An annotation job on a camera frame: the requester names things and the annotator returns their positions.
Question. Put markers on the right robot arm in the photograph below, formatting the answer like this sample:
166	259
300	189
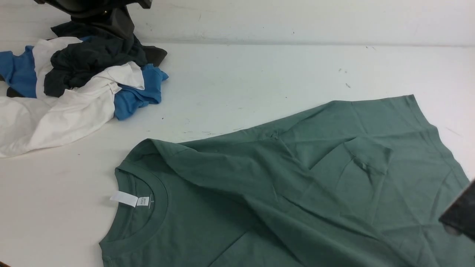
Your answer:
459	217

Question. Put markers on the dark navy shirt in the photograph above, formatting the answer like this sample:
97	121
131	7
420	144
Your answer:
96	50

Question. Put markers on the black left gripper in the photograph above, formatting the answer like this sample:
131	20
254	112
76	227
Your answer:
109	15

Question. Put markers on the green long-sleeved shirt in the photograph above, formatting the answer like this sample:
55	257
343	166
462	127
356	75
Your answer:
345	184

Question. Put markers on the blue shirt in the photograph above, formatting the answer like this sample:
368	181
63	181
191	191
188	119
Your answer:
22	74

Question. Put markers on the white shirt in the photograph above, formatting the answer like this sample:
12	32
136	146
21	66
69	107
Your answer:
35	123

